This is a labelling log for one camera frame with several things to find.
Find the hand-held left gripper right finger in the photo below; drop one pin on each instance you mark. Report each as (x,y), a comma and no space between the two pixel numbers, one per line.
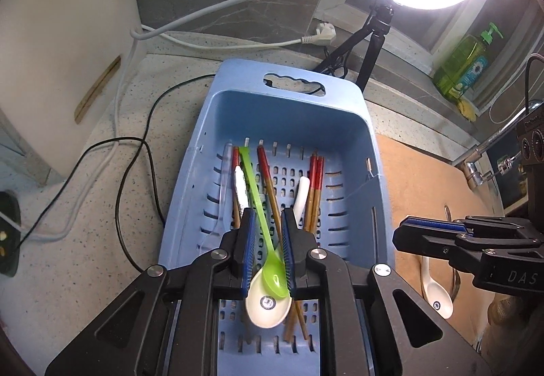
(290,250)

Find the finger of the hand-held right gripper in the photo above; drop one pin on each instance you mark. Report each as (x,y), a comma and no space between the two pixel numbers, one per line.
(433,225)
(425,243)

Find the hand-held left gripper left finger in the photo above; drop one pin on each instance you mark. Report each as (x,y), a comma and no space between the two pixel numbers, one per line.
(246,250)

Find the green plastic spoon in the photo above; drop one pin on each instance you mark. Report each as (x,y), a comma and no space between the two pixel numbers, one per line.
(272,274)

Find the white ceramic spoon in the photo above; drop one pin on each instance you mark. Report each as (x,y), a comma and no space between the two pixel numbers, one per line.
(440,301)
(302,189)
(263,314)

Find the blue plastic basket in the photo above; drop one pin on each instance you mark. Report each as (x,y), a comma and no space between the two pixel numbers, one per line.
(293,121)

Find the person's right hand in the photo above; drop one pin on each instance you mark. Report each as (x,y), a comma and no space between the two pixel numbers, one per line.
(505,316)

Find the orange mat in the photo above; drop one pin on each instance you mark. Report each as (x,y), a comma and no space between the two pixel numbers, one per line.
(408,189)

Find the metal fork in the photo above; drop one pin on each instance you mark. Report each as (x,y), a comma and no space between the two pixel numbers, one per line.
(457,284)

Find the metal faucet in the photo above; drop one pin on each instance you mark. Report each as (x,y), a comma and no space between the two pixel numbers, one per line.
(474,169)

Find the dark blue box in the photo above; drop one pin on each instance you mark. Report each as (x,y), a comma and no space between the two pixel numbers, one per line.
(510,184)

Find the yellow sponge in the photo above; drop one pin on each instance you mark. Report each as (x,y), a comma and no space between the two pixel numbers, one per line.
(466,109)

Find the green dish soap bottle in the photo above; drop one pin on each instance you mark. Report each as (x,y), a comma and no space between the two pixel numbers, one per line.
(463,65)

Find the black tripod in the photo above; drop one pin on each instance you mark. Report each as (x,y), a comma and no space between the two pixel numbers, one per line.
(372,57)

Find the black power socket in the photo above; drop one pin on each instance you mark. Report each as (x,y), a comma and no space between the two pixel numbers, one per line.
(8,257)

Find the white appliance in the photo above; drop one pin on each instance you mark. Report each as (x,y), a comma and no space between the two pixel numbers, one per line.
(55,40)

